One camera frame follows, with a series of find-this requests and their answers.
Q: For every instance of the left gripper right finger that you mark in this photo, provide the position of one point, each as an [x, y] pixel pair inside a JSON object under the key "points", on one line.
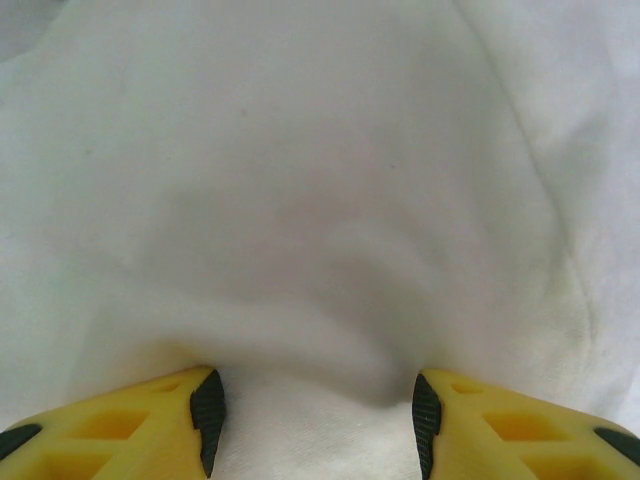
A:
{"points": [[525, 440]]}

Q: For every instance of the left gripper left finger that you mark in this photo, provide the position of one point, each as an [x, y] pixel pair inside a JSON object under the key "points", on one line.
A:
{"points": [[110, 440]]}

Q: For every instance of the white t-shirt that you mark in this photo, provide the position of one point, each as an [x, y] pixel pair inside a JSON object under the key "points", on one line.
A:
{"points": [[320, 190]]}

